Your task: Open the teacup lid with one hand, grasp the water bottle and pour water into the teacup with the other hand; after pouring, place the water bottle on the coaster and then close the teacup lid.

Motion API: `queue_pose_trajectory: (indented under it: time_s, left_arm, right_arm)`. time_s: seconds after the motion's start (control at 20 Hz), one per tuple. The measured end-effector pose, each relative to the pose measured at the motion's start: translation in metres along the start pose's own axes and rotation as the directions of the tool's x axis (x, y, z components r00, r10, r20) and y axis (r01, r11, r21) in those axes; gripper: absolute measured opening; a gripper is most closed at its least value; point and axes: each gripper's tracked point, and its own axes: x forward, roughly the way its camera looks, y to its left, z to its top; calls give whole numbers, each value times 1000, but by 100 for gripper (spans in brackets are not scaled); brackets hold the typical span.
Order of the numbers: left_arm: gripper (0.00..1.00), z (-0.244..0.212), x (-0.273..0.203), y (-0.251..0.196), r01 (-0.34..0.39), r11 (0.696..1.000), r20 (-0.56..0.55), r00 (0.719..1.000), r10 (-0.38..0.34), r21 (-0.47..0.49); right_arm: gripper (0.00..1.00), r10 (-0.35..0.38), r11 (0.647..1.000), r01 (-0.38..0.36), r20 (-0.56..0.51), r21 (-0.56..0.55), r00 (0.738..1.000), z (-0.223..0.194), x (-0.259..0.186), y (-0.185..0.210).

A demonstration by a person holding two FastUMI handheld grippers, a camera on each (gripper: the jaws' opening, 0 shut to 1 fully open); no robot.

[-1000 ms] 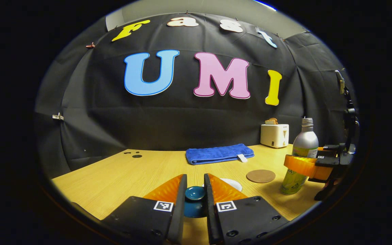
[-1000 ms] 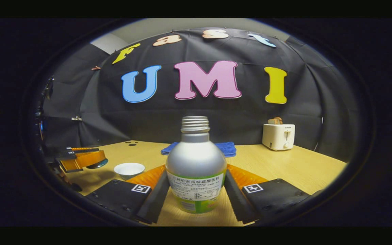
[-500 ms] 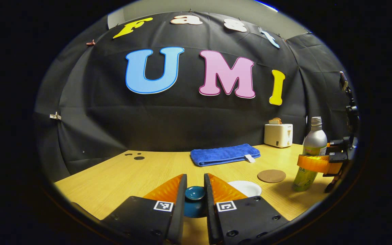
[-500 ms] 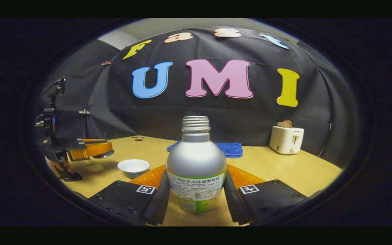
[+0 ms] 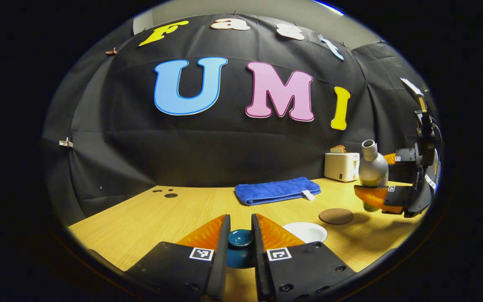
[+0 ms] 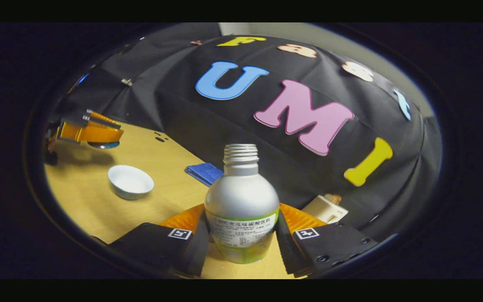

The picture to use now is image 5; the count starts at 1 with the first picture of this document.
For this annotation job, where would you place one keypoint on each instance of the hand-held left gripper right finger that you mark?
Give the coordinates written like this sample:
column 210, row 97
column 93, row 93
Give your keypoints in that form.
column 259, row 260

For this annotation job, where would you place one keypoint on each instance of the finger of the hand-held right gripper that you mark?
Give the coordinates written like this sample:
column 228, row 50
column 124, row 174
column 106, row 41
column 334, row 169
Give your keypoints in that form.
column 405, row 157
column 401, row 197

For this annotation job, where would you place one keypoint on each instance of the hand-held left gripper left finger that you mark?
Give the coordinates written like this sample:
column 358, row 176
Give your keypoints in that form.
column 222, row 260

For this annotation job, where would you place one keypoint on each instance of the teal teacup lid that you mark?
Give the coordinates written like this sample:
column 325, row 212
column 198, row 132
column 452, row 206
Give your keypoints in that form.
column 240, row 239

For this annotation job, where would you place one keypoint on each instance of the silver water bottle green label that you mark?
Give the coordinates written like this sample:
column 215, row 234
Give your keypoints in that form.
column 373, row 167

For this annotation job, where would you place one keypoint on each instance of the teal teacup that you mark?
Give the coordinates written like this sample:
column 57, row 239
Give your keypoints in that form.
column 304, row 232

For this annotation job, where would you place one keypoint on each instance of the round brown coaster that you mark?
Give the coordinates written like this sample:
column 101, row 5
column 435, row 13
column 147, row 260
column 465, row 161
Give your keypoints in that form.
column 336, row 216

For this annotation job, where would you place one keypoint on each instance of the white toaster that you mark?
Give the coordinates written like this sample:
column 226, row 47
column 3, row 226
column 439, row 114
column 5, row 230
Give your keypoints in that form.
column 340, row 167

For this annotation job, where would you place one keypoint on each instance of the bread slice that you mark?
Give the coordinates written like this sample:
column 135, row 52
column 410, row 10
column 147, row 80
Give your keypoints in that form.
column 338, row 149

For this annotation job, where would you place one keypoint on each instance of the blue folded towel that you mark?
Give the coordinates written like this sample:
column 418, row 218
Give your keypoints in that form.
column 275, row 191

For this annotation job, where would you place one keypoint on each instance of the black backdrop cloth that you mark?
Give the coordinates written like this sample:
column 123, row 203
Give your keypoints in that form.
column 120, row 126

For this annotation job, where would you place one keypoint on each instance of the white cloth clip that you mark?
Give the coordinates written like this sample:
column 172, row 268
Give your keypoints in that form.
column 66, row 143

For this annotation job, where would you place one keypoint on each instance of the red cloth clip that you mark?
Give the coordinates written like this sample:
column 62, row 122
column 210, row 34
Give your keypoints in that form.
column 110, row 52

